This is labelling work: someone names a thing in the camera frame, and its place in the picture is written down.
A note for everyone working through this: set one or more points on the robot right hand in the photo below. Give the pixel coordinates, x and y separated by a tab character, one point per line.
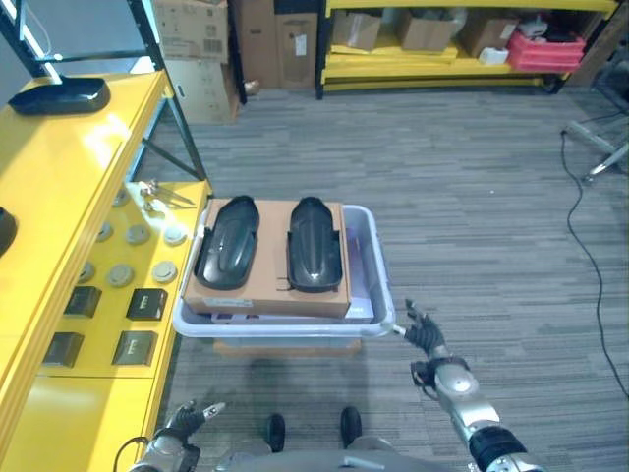
425	334

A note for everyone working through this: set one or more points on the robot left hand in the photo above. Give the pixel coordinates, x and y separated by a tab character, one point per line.
187	422

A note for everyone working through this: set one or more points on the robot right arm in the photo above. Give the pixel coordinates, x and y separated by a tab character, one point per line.
464	393

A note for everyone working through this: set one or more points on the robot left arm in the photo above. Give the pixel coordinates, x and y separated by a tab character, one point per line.
164	450

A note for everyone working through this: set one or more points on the grey plastic box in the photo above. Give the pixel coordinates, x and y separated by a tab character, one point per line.
378	275

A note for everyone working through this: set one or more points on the small black box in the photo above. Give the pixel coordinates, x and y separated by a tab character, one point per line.
82	301
135	347
147	304
63	349

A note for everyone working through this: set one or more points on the orange cardboard box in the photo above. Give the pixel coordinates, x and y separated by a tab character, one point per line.
270	246

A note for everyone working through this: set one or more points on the yellow shelf unit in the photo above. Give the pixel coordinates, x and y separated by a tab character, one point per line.
59	196

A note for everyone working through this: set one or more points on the small white box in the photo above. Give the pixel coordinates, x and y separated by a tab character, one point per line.
493	55

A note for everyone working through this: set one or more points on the open cardboard box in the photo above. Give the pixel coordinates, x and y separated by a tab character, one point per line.
356	30
425	32
486	32

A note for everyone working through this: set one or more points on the plain cardboard box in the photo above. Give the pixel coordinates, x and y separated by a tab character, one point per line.
204	91

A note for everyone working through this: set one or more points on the tall brown cardboard box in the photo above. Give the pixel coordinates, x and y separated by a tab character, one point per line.
255	44

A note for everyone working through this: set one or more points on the large printed cardboard box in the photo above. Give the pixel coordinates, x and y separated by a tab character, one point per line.
191	29

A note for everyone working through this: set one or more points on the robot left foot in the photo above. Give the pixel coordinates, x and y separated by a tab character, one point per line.
276	432

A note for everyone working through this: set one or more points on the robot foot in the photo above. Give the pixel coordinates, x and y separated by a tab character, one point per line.
276	432
351	425

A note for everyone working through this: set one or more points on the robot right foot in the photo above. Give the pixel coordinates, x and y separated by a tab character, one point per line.
351	425

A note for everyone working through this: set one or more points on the black sole-shaped part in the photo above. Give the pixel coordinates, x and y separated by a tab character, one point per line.
228	241
6	231
59	96
314	241

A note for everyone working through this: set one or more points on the round grey disc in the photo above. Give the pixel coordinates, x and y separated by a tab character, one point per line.
119	275
175	234
86	272
104	231
164	271
120	197
137	234

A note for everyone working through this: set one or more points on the metal tool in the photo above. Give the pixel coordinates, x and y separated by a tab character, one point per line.
164	196

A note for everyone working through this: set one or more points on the silver metal stand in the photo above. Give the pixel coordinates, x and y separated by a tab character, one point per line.
607	147

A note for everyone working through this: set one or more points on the yellow black storage rack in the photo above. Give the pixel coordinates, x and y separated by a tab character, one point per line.
417	71

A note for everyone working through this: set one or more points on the red plastic crate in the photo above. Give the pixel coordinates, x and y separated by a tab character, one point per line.
545	51

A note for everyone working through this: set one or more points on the wooden board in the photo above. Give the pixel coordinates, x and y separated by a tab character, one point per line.
597	49

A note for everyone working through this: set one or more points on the dark metal shelf frame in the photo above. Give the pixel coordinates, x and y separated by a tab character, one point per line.
173	98

